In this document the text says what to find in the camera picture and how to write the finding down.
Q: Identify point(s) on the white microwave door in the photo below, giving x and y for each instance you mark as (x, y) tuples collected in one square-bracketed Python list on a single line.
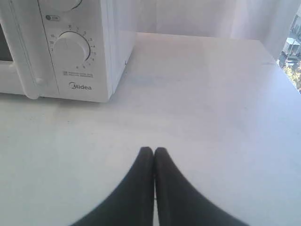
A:
[(26, 66)]

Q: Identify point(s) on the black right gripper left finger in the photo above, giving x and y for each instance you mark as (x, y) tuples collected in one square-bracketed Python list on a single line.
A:
[(132, 201)]

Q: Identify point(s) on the white Midea microwave oven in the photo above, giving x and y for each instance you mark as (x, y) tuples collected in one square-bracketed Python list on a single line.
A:
[(90, 43)]

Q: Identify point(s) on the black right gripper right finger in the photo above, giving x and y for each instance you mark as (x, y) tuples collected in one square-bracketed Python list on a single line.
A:
[(179, 203)]

